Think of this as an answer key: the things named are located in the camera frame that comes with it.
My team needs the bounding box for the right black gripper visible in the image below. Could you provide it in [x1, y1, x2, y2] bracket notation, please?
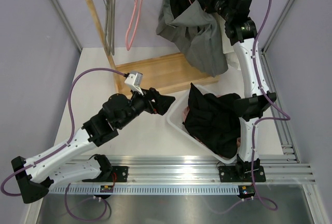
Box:
[196, 0, 234, 22]

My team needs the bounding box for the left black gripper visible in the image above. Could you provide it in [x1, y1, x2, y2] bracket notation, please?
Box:
[117, 85, 175, 129]

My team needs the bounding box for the grey pleated skirt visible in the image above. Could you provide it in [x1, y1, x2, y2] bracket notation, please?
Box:
[156, 0, 228, 77]

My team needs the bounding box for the pink pleated skirt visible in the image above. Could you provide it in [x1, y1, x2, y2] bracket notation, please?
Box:
[183, 107, 241, 159]

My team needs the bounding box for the large black skirt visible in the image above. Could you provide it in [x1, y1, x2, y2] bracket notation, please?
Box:
[183, 84, 241, 159]

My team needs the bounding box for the grey metal hanger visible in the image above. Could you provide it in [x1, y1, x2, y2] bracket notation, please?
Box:
[102, 0, 114, 55]
[103, 0, 116, 55]

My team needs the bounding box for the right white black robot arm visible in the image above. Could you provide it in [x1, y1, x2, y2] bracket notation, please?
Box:
[198, 0, 276, 183]

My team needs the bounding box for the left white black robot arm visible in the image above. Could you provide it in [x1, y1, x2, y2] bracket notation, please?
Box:
[11, 88, 175, 204]

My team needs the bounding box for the white ruffled skirt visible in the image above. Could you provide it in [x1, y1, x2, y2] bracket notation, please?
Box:
[220, 18, 241, 71]

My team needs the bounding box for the white perforated plastic basket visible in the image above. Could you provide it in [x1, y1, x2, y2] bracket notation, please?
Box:
[167, 89, 237, 164]

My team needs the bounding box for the wooden clothes rack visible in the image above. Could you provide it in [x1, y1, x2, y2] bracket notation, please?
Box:
[85, 0, 219, 93]

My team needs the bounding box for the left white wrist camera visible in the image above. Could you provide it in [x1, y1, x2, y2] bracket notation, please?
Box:
[124, 71, 143, 95]

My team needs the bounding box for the aluminium mounting rail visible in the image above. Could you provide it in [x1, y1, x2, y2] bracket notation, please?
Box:
[35, 155, 316, 186]

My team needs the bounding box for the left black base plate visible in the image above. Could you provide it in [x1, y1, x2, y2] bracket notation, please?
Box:
[82, 165, 129, 183]

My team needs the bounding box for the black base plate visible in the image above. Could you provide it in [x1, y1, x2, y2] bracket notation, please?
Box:
[82, 165, 129, 183]
[218, 165, 266, 183]

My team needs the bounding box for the white slotted cable duct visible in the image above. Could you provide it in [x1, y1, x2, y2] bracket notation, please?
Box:
[51, 184, 240, 195]

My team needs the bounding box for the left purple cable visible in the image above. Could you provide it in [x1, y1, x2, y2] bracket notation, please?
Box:
[1, 67, 130, 221]

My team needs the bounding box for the purple cable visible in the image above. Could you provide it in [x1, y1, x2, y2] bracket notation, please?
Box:
[204, 0, 291, 212]
[1, 67, 130, 221]

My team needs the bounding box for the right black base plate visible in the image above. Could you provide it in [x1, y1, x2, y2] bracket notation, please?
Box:
[218, 165, 266, 183]

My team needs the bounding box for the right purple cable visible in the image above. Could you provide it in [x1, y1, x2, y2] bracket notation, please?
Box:
[204, 0, 291, 212]

